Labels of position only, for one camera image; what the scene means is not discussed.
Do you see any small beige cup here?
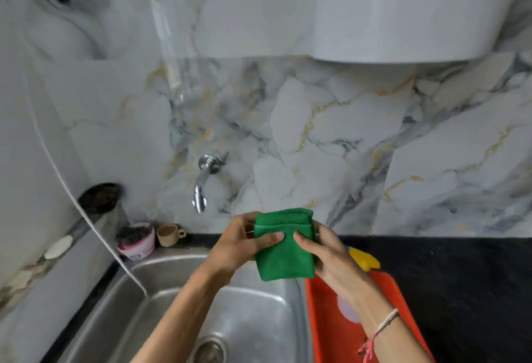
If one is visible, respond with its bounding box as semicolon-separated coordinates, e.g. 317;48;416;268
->
156;223;187;248

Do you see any black round soap dish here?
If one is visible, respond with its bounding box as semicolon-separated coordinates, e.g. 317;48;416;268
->
78;183;123;214

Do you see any pink tub with scrubber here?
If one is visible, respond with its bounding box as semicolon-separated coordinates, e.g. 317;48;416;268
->
116;222;156;261

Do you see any orange plastic tray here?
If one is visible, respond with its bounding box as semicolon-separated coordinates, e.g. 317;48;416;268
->
305;270;435;363

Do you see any white hose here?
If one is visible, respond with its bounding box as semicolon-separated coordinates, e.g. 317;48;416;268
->
21;72;149;298

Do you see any person's right forearm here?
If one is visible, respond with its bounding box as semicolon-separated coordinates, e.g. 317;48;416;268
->
351;284;435;363

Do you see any thread wrist bracelet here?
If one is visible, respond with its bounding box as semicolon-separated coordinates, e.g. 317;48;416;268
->
358;309;400;363

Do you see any chrome wall tap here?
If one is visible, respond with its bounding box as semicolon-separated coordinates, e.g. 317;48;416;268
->
192;154;222;214

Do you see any white round plate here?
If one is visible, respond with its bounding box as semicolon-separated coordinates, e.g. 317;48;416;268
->
337;295;363;325

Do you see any white oval soap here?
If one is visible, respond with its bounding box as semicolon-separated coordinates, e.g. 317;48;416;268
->
43;235;75;260

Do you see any sink drain strainer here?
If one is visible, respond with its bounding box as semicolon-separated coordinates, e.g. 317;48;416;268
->
192;336;227;363

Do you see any green cloth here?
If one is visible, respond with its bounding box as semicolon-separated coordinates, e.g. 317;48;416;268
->
254;208;320;282

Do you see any person's left forearm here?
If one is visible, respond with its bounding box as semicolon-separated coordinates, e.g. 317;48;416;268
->
131;263;233;363

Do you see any person's left hand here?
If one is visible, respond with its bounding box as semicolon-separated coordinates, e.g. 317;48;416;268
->
205;211;286;278

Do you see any stainless steel sink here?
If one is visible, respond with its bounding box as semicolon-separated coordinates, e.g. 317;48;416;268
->
54;248;313;363

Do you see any yellow plastic item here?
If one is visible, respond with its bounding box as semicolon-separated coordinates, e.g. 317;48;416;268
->
347;247;381;273

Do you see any person's right hand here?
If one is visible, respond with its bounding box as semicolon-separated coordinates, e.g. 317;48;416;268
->
293;220;375;303

